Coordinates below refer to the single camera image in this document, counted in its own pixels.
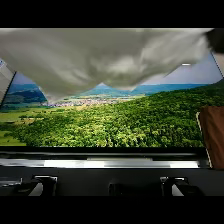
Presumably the silver frame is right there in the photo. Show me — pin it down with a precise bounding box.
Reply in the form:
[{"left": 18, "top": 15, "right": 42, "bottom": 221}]
[{"left": 0, "top": 61, "right": 224, "bottom": 197}]

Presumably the brown garment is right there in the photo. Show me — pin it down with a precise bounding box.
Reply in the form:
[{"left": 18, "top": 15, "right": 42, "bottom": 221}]
[{"left": 198, "top": 105, "right": 224, "bottom": 170}]

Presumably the white garment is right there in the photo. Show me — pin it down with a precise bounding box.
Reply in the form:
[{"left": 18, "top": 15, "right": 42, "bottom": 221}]
[{"left": 0, "top": 28, "right": 214, "bottom": 105}]

